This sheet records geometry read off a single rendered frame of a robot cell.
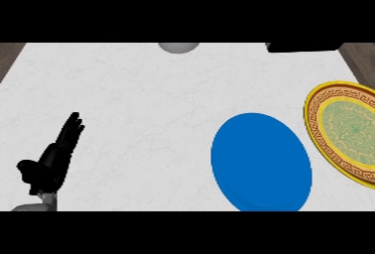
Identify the blue plate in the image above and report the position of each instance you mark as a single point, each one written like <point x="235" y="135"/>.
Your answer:
<point x="262" y="162"/>

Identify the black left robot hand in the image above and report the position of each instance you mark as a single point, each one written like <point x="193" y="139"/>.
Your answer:
<point x="52" y="158"/>

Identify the grey round object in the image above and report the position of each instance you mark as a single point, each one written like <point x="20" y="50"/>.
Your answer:
<point x="179" y="47"/>

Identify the yellow patterned plate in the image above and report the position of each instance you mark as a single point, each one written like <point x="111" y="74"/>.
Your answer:
<point x="349" y="132"/>

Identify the black appliance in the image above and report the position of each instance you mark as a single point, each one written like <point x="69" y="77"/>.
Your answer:
<point x="303" y="47"/>

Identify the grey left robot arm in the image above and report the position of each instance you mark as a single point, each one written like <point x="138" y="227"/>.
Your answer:
<point x="43" y="202"/>

